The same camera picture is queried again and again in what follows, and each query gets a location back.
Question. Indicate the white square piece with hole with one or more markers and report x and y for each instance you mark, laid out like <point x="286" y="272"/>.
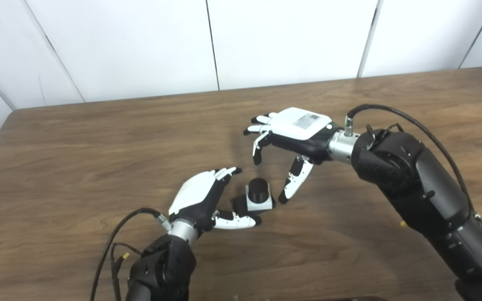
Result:
<point x="260" y="205"/>

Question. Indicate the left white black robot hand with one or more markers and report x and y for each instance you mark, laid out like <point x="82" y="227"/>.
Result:
<point x="195" y="194"/>

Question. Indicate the black peg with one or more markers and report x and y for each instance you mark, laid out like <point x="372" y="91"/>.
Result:
<point x="257" y="189"/>

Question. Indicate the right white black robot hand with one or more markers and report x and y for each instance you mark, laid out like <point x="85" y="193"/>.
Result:
<point x="299" y="125"/>

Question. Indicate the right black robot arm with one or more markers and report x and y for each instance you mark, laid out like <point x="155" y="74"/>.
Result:
<point x="425" y="192"/>

